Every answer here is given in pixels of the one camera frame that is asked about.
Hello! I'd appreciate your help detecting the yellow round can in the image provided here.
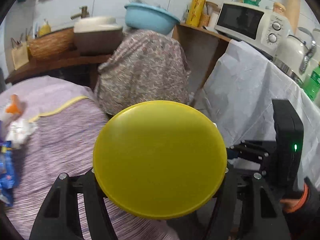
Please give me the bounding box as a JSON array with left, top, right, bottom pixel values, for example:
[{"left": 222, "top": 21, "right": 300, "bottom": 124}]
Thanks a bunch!
[{"left": 93, "top": 101, "right": 227, "bottom": 220}]

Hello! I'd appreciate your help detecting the hand with orange glove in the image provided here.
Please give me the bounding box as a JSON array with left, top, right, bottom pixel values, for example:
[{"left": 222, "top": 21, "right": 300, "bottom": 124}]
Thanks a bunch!
[{"left": 280, "top": 177, "right": 320, "bottom": 230}]

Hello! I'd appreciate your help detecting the green plastic bottle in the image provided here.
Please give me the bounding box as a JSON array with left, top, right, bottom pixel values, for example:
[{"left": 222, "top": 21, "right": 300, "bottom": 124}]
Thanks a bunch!
[{"left": 303, "top": 65, "right": 320, "bottom": 101}]

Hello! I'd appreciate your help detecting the white plastic sheet cover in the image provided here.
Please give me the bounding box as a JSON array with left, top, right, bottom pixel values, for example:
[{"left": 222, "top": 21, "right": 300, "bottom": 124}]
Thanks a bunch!
[{"left": 195, "top": 40, "right": 319, "bottom": 188}]

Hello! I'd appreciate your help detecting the blue snack wrapper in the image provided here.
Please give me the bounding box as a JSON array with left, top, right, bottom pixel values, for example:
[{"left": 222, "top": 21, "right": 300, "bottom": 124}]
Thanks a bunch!
[{"left": 1, "top": 140, "right": 19, "bottom": 206}]

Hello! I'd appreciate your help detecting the white electric kettle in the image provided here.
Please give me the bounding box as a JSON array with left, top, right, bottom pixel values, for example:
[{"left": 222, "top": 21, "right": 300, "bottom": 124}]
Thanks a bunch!
[{"left": 273, "top": 27, "right": 317, "bottom": 83}]

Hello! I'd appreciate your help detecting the crumpled white tissue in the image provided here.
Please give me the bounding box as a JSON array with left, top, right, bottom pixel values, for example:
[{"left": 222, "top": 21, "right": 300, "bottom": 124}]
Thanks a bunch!
[{"left": 6, "top": 119, "right": 37, "bottom": 149}]

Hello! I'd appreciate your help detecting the purple striped tablecloth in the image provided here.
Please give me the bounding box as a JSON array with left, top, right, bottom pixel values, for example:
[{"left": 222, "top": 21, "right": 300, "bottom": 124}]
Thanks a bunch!
[{"left": 1, "top": 76, "right": 178, "bottom": 239}]

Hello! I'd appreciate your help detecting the white microwave oven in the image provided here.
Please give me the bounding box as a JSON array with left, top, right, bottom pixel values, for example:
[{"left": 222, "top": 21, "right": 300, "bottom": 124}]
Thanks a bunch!
[{"left": 214, "top": 2, "right": 293, "bottom": 57}]

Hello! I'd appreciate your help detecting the wooden side shelf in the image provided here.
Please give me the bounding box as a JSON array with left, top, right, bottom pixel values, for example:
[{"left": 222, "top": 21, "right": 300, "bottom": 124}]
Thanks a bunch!
[{"left": 172, "top": 23, "right": 231, "bottom": 93}]

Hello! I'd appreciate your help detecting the paisley patterned cloth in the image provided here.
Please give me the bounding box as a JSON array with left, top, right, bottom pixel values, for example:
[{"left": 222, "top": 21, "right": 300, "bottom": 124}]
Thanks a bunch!
[{"left": 94, "top": 30, "right": 191, "bottom": 115}]

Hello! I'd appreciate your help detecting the wicker jar holder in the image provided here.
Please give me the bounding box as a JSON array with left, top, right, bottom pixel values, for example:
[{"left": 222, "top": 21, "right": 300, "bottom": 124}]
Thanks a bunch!
[{"left": 198, "top": 1, "right": 221, "bottom": 28}]

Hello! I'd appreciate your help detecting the yellow cylindrical roll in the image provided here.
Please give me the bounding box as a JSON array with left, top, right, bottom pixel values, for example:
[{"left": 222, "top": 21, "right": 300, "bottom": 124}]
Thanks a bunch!
[{"left": 185, "top": 0, "right": 206, "bottom": 27}]

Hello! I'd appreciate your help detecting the dark wooden counter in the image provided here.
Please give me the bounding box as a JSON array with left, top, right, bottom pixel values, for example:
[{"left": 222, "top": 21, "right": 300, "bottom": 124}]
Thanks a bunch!
[{"left": 5, "top": 50, "right": 111, "bottom": 84}]

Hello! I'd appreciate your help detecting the light blue plastic basin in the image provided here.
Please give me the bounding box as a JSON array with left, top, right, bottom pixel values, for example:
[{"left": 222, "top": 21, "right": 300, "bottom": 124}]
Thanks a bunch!
[{"left": 124, "top": 2, "right": 180, "bottom": 35}]

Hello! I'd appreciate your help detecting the beige utensil holder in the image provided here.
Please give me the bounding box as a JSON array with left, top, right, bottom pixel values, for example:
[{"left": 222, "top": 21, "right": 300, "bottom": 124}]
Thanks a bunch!
[{"left": 11, "top": 38, "right": 29, "bottom": 70}]

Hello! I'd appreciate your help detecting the woven basket sink bowl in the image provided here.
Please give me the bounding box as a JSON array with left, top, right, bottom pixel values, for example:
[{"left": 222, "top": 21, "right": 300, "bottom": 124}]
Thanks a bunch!
[{"left": 29, "top": 28, "right": 75, "bottom": 61}]

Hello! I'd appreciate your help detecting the brown white lidded bin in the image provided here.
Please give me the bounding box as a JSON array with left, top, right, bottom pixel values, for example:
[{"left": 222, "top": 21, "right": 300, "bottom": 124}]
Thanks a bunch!
[{"left": 73, "top": 16, "right": 124, "bottom": 56}]

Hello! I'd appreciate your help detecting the yellow soap dispenser bottle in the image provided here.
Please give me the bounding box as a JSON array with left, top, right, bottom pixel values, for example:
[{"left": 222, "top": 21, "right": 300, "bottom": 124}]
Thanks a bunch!
[{"left": 37, "top": 19, "right": 52, "bottom": 37}]

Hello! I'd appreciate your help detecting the brass faucet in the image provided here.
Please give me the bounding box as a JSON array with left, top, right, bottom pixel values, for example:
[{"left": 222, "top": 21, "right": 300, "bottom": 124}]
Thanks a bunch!
[{"left": 71, "top": 6, "right": 89, "bottom": 20}]

